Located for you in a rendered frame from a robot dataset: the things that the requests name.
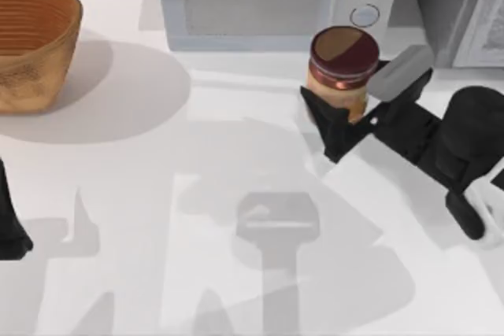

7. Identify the jar with dark red lid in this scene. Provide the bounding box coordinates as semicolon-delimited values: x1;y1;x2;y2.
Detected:
306;25;381;125

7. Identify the pale microwave oven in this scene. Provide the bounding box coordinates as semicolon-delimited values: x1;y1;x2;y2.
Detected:
154;0;405;53

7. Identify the small microwave knob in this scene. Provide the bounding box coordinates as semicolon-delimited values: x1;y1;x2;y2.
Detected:
349;2;381;29

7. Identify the brown woven basket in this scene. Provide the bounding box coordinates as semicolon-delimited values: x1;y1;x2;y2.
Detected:
0;0;84;116

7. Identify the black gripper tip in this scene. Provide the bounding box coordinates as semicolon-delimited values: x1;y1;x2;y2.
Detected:
0;157;35;262

